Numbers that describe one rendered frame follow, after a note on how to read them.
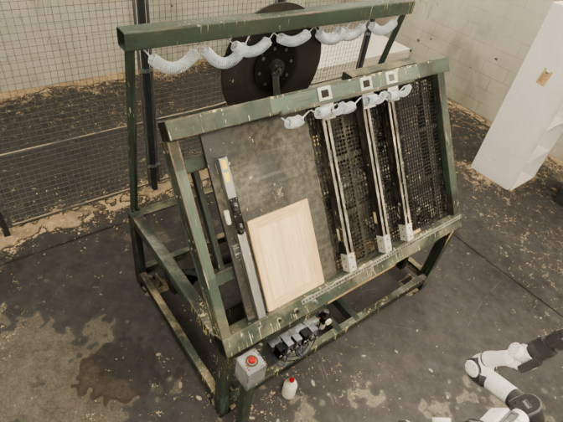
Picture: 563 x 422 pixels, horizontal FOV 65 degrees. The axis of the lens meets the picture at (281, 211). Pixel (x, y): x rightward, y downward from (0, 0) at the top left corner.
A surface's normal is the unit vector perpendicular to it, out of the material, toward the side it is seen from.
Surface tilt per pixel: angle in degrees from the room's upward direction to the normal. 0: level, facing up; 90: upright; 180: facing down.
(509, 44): 90
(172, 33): 90
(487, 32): 90
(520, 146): 90
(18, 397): 0
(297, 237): 58
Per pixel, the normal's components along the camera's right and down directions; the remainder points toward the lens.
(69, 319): 0.13, -0.74
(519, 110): -0.79, 0.33
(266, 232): 0.57, 0.10
